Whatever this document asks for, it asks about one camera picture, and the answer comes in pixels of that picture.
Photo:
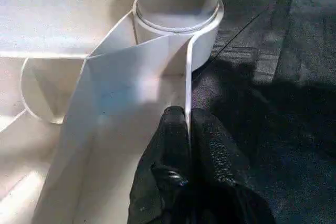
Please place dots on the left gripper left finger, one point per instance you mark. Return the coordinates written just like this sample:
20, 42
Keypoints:
165, 177

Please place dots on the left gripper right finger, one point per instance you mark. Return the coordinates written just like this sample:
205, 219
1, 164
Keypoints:
226, 182

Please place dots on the white plastic table leg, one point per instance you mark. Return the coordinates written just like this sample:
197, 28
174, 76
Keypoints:
176, 9

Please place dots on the white plastic table top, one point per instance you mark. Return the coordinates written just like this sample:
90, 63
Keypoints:
52, 30

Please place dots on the black work mat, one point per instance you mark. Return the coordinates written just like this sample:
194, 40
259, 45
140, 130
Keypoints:
283, 129

